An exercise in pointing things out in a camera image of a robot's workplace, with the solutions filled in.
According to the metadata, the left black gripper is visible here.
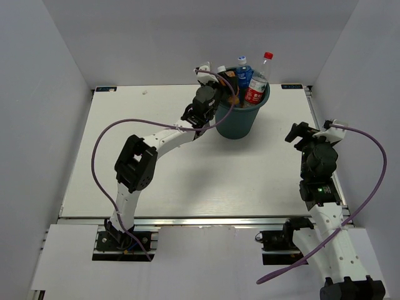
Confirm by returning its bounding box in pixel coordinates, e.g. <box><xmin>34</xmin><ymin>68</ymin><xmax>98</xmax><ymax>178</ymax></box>
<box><xmin>199</xmin><ymin>72</ymin><xmax>238</xmax><ymax>121</ymax></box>

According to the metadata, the orange juice bottle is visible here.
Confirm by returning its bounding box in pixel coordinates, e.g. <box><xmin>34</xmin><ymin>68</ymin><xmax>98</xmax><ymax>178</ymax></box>
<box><xmin>225</xmin><ymin>71</ymin><xmax>240</xmax><ymax>107</ymax></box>

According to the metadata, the blue label bottle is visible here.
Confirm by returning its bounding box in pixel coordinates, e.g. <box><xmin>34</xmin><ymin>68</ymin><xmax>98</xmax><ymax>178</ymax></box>
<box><xmin>236</xmin><ymin>56</ymin><xmax>253</xmax><ymax>89</ymax></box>
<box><xmin>217</xmin><ymin>66</ymin><xmax>226</xmax><ymax>74</ymax></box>

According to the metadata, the red label water bottle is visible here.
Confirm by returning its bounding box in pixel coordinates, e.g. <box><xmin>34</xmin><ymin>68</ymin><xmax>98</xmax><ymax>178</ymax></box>
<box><xmin>244</xmin><ymin>52</ymin><xmax>274</xmax><ymax>108</ymax></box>

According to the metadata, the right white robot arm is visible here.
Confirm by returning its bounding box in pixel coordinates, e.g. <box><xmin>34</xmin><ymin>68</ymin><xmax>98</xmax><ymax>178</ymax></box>
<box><xmin>282</xmin><ymin>121</ymin><xmax>386</xmax><ymax>299</ymax></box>

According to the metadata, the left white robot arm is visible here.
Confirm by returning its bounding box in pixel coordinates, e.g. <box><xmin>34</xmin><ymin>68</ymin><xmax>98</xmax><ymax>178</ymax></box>
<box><xmin>106</xmin><ymin>67</ymin><xmax>239</xmax><ymax>249</ymax></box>

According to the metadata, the dark green plastic bin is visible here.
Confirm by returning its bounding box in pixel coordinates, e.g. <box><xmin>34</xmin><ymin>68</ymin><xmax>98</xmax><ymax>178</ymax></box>
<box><xmin>215</xmin><ymin>67</ymin><xmax>270</xmax><ymax>139</ymax></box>

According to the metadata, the right black logo sticker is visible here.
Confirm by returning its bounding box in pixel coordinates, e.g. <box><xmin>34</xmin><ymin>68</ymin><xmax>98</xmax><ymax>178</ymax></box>
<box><xmin>281</xmin><ymin>84</ymin><xmax>303</xmax><ymax>89</ymax></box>

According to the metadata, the black logo sticker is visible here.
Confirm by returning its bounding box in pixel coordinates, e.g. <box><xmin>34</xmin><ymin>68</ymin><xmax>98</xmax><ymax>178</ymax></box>
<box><xmin>281</xmin><ymin>84</ymin><xmax>303</xmax><ymax>89</ymax></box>
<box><xmin>95</xmin><ymin>86</ymin><xmax>117</xmax><ymax>93</ymax></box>

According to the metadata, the left black logo sticker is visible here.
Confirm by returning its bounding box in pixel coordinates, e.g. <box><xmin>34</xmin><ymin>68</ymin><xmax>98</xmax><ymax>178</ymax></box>
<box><xmin>95</xmin><ymin>86</ymin><xmax>117</xmax><ymax>93</ymax></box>

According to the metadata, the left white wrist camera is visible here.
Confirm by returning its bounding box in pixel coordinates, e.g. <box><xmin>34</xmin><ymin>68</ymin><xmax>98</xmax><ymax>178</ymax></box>
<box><xmin>194</xmin><ymin>61</ymin><xmax>218</xmax><ymax>85</ymax></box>

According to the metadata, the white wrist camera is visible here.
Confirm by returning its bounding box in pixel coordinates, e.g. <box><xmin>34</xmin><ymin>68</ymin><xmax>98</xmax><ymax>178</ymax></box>
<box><xmin>312</xmin><ymin>119</ymin><xmax>348</xmax><ymax>146</ymax></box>
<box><xmin>194</xmin><ymin>61</ymin><xmax>218</xmax><ymax>85</ymax></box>

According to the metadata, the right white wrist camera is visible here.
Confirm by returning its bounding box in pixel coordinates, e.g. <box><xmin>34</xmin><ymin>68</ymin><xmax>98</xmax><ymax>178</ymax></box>
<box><xmin>312</xmin><ymin>119</ymin><xmax>348</xmax><ymax>146</ymax></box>

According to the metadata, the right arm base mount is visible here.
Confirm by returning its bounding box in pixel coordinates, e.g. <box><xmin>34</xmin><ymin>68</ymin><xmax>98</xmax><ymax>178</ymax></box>
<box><xmin>254</xmin><ymin>217</ymin><xmax>314</xmax><ymax>266</ymax></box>

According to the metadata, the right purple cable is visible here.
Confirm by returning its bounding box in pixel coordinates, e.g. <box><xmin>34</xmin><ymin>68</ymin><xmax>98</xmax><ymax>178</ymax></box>
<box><xmin>256</xmin><ymin>123</ymin><xmax>388</xmax><ymax>285</ymax></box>

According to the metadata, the purple cable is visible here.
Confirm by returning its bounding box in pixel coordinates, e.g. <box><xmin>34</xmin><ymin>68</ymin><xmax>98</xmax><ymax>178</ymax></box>
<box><xmin>256</xmin><ymin>123</ymin><xmax>388</xmax><ymax>285</ymax></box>
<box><xmin>91</xmin><ymin>69</ymin><xmax>240</xmax><ymax>262</ymax></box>

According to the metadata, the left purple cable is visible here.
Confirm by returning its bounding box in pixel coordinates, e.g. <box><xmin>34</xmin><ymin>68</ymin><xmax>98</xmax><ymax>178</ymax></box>
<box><xmin>91</xmin><ymin>69</ymin><xmax>240</xmax><ymax>262</ymax></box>

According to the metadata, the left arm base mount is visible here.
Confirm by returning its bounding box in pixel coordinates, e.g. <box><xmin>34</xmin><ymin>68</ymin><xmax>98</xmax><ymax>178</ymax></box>
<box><xmin>92</xmin><ymin>219</ymin><xmax>158</xmax><ymax>262</ymax></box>

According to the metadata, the aluminium table frame rail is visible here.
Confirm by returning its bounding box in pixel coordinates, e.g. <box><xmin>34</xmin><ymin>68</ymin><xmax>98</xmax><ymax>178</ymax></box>
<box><xmin>57</xmin><ymin>216</ymin><xmax>354</xmax><ymax>227</ymax></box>

